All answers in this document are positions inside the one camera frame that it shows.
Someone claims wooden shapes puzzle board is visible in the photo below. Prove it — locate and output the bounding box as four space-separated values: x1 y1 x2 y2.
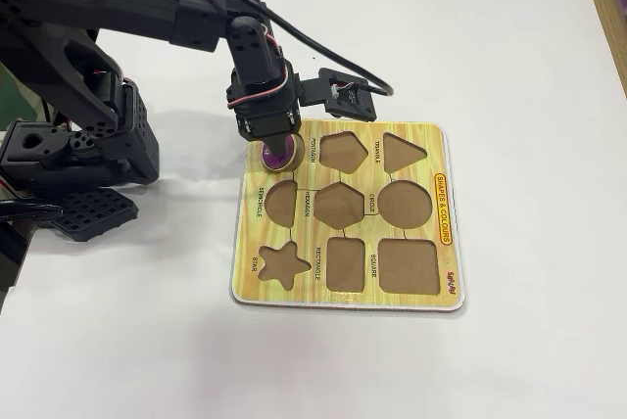
229 117 466 313

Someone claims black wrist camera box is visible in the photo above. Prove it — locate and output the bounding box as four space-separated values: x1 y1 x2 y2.
299 68 379 123

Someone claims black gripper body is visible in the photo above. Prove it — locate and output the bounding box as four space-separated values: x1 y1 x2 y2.
225 60 302 142

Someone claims black cable bundle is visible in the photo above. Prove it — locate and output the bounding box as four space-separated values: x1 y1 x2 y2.
0 200 66 225

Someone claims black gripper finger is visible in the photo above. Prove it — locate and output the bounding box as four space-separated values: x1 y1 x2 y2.
266 133 291 160

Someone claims red white servo wire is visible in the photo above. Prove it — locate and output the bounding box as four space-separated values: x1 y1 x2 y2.
226 29 288 108

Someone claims purple oval piece yellow pin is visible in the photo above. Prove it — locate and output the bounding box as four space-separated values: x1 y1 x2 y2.
258 132 306 174

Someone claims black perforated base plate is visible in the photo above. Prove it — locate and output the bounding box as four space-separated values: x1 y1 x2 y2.
51 187 141 245

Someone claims black camera cable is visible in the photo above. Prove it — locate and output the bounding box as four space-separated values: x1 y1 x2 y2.
129 0 396 97

